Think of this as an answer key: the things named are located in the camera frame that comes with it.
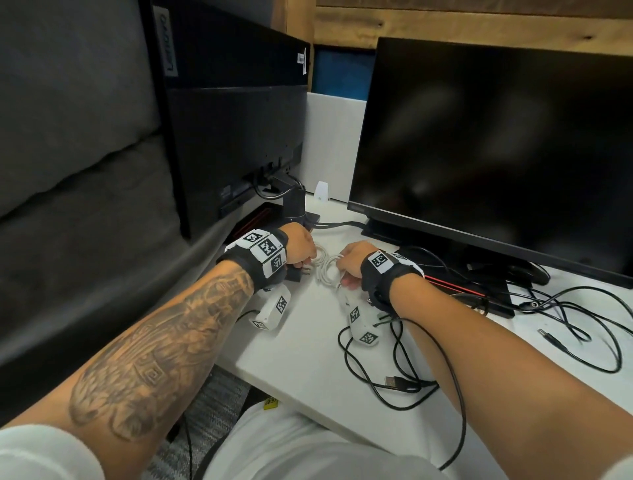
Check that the person's left forearm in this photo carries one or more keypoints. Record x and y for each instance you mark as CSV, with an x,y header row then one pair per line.
x,y
148,356

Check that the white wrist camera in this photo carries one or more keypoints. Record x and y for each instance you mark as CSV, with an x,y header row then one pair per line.
x,y
358,321
272,311

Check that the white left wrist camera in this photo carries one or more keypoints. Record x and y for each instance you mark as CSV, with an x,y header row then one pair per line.
x,y
272,311

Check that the black charger plug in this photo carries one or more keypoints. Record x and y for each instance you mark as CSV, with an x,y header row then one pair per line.
x,y
296,274

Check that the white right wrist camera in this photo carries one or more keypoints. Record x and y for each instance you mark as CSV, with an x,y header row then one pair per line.
x,y
358,321

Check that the small black oval device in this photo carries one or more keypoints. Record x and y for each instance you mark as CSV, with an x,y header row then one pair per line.
x,y
531,273

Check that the grey fabric couch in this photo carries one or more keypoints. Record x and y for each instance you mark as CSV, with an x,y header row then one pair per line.
x,y
74,148

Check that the person's right hand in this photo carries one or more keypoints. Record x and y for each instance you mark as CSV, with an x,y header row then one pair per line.
x,y
353,262

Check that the black panel with white sticker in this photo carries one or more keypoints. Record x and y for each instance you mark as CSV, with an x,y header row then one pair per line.
x,y
222,44

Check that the black monitor arm base plate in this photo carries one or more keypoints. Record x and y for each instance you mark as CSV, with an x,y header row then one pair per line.
x,y
262,215

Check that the person's right forearm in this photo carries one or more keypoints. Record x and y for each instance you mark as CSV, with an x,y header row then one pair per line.
x,y
519,385

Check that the small yellow tag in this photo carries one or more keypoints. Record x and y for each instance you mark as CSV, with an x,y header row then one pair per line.
x,y
271,404

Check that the white partition panel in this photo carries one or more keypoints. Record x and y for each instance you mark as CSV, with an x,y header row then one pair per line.
x,y
331,143

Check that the person's left hand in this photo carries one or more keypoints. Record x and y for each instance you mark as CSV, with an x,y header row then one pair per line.
x,y
299,242

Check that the black computer monitor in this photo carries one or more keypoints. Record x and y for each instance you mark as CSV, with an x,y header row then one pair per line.
x,y
494,148

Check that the person's white shirt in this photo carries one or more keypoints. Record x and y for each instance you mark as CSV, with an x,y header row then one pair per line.
x,y
296,455

